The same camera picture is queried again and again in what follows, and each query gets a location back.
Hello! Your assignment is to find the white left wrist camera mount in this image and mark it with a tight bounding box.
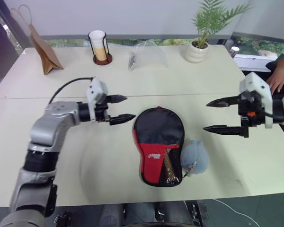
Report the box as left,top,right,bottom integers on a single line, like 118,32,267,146
86,77,109,122

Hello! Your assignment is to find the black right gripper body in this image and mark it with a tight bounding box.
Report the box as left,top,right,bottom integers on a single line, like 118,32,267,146
236,91,267,138

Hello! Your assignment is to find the brown paper bag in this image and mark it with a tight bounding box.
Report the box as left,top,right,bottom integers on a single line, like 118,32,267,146
10,4,64,76

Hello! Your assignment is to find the gray plush ball keychain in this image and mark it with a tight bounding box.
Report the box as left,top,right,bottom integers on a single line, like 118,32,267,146
181,139,209,177

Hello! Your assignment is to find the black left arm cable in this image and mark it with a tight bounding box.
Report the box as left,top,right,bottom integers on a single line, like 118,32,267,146
48,77,95,105

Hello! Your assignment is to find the person's right hand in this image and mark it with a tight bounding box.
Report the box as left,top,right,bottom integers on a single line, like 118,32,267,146
266,68,284,94

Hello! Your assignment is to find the white paper cup stack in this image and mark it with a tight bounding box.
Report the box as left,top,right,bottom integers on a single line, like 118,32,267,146
89,30,107,61

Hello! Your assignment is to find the white window ledge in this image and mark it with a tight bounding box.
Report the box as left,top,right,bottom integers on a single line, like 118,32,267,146
234,54,279,71

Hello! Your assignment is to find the white ribbed plant pot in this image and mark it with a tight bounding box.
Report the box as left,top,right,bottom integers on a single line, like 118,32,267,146
185,40,210,63

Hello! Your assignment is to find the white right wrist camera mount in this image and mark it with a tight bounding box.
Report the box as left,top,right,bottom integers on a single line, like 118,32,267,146
239,71,274,129

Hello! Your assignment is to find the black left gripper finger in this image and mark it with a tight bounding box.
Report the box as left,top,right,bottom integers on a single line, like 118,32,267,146
107,94,128,105
109,113,136,126

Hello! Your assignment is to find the white tube with red print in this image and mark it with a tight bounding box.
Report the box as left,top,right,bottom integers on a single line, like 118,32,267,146
229,46,241,58

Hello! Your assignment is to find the green palm plant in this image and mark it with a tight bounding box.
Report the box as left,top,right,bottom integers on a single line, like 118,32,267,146
191,0,252,48

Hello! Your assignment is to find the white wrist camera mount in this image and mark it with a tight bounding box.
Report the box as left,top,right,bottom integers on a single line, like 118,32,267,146
239,71,274,129
86,77,109,122

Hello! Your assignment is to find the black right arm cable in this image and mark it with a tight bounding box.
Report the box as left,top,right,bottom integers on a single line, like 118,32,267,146
260,104,275,118

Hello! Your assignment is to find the thin white floor cable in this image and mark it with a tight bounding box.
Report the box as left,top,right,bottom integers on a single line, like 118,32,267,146
213,198,284,227

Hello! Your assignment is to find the clear plastic bag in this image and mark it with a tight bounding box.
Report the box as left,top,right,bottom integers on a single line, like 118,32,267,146
128,39,169,70

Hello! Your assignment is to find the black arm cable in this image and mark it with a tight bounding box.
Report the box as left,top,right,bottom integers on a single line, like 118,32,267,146
260,104,275,118
48,77,95,105

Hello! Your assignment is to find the dark purple curtain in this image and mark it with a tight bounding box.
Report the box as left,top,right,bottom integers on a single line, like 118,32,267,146
0,11,23,96

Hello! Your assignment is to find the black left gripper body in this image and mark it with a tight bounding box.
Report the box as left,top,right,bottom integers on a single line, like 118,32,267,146
94,96,112,123

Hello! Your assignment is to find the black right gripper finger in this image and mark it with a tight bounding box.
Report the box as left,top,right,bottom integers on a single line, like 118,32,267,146
206,95,240,109
203,125,242,137

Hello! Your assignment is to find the black metal bracket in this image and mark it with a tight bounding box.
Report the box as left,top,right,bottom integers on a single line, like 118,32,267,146
54,210,73,227
191,201,213,227

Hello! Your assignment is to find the cup stack in holder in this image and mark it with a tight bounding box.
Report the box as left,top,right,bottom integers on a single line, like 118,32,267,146
88,31,113,66

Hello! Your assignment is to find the black red paddle case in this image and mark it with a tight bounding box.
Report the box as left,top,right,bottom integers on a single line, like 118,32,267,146
132,106,186,187

